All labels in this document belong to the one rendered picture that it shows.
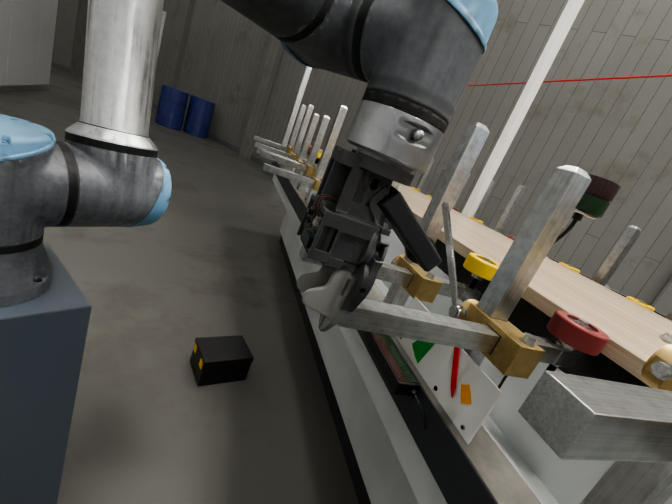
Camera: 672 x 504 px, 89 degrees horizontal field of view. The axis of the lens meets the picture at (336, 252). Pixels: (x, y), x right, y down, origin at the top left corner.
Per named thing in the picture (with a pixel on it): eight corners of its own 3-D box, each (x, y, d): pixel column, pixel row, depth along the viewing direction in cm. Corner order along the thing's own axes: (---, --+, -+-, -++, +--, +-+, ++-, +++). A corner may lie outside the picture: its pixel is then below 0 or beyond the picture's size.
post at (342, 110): (306, 203, 169) (341, 104, 154) (304, 201, 172) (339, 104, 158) (312, 205, 170) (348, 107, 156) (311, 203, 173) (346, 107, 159)
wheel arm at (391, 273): (300, 265, 65) (307, 244, 63) (297, 257, 68) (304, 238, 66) (474, 307, 81) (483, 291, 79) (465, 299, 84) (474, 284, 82)
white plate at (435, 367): (466, 444, 50) (499, 392, 47) (393, 336, 73) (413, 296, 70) (469, 444, 51) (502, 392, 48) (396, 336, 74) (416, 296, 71)
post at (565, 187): (424, 430, 60) (579, 166, 46) (415, 414, 63) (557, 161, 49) (440, 431, 61) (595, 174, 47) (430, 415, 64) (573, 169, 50)
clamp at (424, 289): (410, 298, 71) (421, 277, 69) (385, 269, 82) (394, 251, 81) (434, 304, 73) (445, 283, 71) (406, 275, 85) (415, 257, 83)
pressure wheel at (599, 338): (549, 391, 54) (591, 331, 51) (513, 357, 61) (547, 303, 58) (581, 396, 57) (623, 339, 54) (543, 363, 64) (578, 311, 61)
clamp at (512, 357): (503, 376, 48) (521, 346, 46) (449, 320, 60) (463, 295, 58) (531, 380, 50) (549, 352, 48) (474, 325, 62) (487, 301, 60)
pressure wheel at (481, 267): (479, 314, 77) (505, 269, 73) (445, 297, 79) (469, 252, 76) (480, 304, 84) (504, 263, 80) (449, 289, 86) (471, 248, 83)
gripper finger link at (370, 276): (331, 294, 41) (360, 229, 39) (344, 297, 42) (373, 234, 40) (342, 316, 37) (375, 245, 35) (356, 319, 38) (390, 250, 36)
